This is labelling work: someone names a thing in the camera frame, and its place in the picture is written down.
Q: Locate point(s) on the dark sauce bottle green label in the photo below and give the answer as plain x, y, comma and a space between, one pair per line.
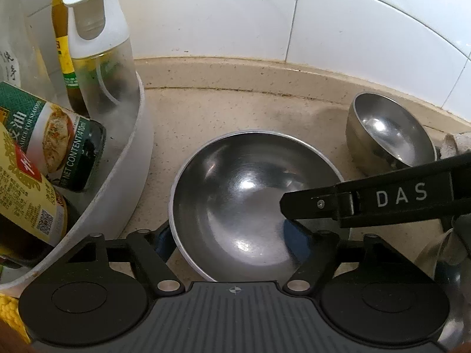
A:
55, 139

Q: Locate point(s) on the steel bowl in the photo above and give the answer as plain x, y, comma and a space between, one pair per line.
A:
390, 136
235, 198

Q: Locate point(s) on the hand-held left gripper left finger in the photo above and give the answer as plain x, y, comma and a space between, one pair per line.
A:
162, 242

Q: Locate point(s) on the white spray oil bottle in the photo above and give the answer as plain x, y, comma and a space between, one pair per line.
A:
99, 66

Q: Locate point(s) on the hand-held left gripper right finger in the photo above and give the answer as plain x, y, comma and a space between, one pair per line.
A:
298, 236

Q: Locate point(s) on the white two-tier spice rack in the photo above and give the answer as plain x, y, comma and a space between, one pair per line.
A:
125, 176

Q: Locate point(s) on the green bottle yellow label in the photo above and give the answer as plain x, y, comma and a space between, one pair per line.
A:
62, 55

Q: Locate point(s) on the dark bottle yellow label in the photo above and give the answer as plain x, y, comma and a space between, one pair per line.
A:
22, 191

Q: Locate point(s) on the yellow chenille cloth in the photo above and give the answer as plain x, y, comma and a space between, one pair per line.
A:
11, 312

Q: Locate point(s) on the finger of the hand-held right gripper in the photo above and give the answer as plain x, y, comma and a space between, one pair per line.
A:
312, 204

